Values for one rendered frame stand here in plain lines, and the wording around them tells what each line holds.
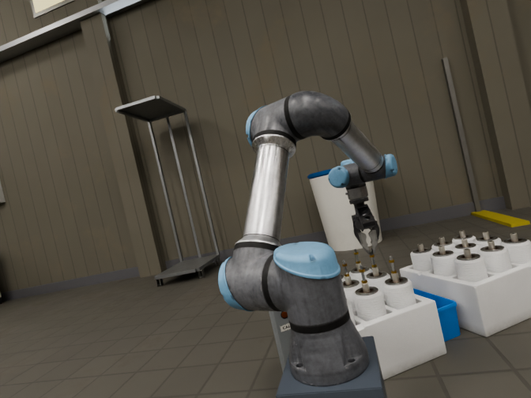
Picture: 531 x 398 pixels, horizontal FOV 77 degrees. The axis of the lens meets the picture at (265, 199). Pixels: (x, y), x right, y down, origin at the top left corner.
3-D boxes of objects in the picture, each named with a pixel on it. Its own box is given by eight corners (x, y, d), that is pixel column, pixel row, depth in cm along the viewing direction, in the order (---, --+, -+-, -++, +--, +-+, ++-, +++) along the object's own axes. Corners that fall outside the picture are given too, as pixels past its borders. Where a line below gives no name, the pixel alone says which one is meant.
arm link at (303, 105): (328, 66, 77) (397, 153, 112) (288, 84, 83) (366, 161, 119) (329, 109, 73) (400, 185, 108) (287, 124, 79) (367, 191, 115)
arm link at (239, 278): (262, 306, 61) (290, 83, 84) (207, 305, 69) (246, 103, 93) (298, 317, 69) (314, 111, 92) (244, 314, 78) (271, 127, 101)
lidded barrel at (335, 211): (389, 232, 327) (374, 159, 326) (386, 246, 272) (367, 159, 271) (331, 241, 351) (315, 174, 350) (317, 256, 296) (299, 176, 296)
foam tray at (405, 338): (447, 353, 109) (435, 300, 108) (342, 398, 99) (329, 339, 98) (378, 317, 146) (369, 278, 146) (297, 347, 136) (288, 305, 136)
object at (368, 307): (358, 344, 114) (346, 293, 113) (379, 334, 117) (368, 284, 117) (377, 354, 105) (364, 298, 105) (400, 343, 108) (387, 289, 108)
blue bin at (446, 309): (465, 334, 117) (458, 302, 117) (440, 344, 114) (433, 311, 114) (408, 310, 146) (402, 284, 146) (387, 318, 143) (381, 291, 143)
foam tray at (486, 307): (565, 302, 123) (555, 255, 123) (486, 338, 112) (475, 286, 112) (472, 282, 161) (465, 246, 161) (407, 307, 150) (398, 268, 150)
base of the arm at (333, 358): (372, 382, 55) (359, 324, 55) (284, 389, 58) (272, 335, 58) (367, 339, 69) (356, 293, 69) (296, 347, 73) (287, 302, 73)
